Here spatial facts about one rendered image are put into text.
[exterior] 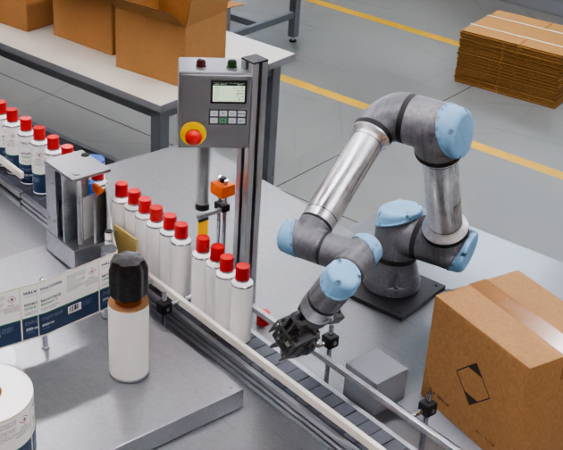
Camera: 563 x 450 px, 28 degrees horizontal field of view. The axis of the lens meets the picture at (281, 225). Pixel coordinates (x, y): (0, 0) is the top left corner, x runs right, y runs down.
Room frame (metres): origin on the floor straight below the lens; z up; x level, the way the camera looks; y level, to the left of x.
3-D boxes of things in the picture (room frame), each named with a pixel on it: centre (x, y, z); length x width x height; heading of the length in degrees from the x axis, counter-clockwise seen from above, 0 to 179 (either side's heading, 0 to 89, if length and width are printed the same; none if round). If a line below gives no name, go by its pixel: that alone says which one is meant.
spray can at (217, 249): (2.26, 0.15, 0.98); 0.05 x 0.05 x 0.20
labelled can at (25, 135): (2.91, 0.75, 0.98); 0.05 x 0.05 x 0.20
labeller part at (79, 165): (2.52, 0.52, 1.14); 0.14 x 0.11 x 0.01; 42
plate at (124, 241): (2.47, 0.39, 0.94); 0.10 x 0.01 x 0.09; 42
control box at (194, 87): (2.41, 0.17, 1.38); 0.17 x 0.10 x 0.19; 97
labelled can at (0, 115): (3.01, 0.84, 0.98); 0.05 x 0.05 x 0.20
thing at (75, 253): (2.52, 0.52, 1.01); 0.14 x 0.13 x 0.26; 42
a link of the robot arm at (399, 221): (2.54, -0.31, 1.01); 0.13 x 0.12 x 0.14; 61
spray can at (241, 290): (2.18, 0.08, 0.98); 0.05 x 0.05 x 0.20
